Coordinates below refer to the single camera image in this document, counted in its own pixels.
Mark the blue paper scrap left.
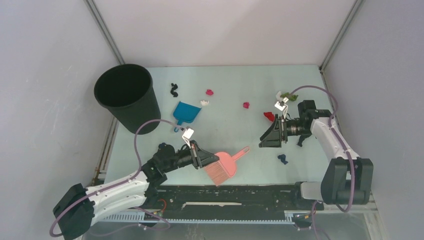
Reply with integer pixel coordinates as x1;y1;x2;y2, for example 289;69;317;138
158;142;167;149

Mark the red paper scrap upper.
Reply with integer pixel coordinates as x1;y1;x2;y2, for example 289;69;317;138
205;89;214;96

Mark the black paper scrap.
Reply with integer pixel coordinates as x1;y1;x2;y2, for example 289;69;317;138
297;135;309;147
170;83;179;98

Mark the white paper scrap centre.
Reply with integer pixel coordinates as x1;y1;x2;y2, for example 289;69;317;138
200;100;210;106

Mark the green paper scrap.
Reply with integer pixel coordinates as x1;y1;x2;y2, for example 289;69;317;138
280;92;299;102

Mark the white paper scrap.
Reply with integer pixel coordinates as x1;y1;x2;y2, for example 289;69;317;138
275;91;283;101
200;100;210;106

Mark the blue dustpan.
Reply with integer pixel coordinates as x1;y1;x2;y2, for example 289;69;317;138
172;101;201;126

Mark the dark blue paper scrap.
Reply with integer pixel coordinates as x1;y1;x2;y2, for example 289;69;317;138
277;154;289;165

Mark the black trash bin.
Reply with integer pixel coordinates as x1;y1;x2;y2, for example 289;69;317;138
93;64;161;135

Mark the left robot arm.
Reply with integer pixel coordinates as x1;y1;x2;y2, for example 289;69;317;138
52;140;219;240

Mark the pink hand brush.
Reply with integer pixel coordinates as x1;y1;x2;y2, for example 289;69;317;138
204;146;250;186

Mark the red paper scrap lower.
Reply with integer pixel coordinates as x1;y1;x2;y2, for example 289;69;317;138
263;111;275;122

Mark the black paper scrap right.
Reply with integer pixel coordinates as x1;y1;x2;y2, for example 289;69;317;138
297;135;309;147

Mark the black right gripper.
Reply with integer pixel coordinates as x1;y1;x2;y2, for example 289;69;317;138
259;114;312;148

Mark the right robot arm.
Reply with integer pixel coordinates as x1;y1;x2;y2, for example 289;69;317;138
258;100;374;209

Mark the white paper scrap right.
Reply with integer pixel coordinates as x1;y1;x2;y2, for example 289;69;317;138
275;91;283;101

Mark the red paper scrap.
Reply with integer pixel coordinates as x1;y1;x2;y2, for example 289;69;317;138
263;111;275;122
205;89;214;96

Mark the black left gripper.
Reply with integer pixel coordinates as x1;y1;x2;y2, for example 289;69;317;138
163;140;219;173

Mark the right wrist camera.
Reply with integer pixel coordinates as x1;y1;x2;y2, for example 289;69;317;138
274;97;289;119

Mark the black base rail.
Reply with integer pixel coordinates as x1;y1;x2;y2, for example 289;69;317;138
141;184;313;222

